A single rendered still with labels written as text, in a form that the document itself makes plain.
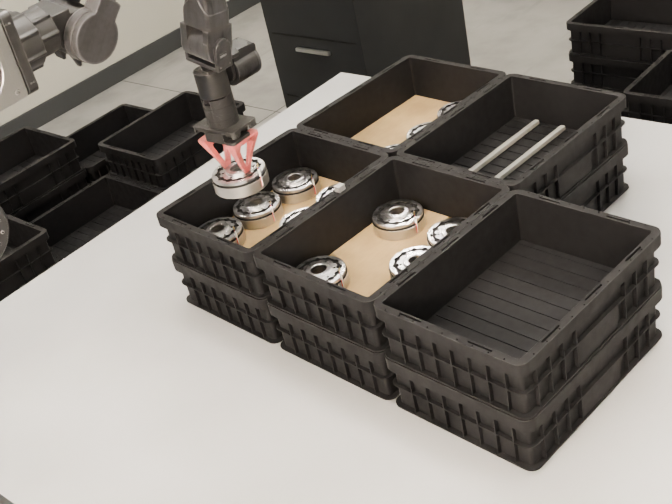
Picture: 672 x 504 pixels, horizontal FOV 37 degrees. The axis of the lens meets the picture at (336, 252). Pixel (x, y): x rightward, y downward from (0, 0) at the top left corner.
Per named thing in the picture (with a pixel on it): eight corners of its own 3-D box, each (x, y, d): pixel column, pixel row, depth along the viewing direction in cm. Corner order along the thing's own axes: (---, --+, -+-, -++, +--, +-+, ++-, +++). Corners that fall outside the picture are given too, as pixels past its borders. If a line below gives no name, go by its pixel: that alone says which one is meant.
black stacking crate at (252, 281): (263, 306, 187) (249, 256, 181) (170, 262, 206) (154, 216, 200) (400, 204, 208) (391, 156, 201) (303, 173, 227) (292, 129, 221)
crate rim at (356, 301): (370, 316, 162) (368, 304, 160) (251, 265, 181) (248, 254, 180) (515, 198, 183) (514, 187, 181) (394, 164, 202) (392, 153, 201)
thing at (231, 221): (218, 250, 198) (217, 248, 197) (184, 239, 204) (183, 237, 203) (252, 224, 203) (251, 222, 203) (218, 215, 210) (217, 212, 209)
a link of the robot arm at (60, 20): (18, 11, 141) (42, 21, 139) (74, -16, 147) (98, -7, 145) (34, 68, 147) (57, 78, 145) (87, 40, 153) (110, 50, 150)
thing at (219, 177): (241, 190, 178) (240, 187, 178) (201, 181, 184) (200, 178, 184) (276, 163, 184) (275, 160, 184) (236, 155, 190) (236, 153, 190)
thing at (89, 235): (100, 352, 300) (62, 261, 281) (44, 325, 318) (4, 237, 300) (195, 281, 323) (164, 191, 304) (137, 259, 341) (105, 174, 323)
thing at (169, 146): (196, 280, 323) (155, 160, 298) (138, 259, 341) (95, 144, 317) (277, 218, 345) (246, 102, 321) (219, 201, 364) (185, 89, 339)
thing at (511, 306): (529, 428, 147) (521, 371, 141) (382, 360, 167) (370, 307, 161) (665, 287, 168) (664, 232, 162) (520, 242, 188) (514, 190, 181)
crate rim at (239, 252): (251, 265, 181) (248, 254, 180) (155, 224, 201) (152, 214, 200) (394, 164, 202) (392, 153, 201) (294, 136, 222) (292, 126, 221)
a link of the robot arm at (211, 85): (184, 67, 172) (206, 71, 169) (212, 51, 176) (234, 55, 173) (195, 103, 176) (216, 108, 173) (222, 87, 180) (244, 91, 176)
